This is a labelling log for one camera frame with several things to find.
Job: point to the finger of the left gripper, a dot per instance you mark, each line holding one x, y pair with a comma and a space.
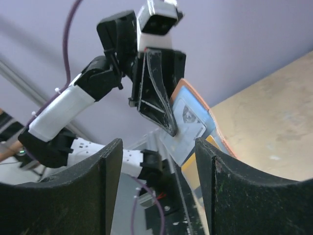
155, 89

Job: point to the grey white credit card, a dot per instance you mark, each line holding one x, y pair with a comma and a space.
190, 118

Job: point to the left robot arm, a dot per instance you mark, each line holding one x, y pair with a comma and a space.
45, 137

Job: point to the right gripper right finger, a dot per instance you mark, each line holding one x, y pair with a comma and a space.
241, 200

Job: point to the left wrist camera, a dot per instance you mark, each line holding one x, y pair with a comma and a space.
154, 21

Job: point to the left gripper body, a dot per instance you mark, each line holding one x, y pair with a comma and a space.
179, 59

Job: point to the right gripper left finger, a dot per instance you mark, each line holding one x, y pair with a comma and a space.
79, 200

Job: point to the pink leather card holder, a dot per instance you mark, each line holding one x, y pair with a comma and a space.
212, 134

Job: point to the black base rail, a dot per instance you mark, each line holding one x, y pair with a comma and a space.
182, 206

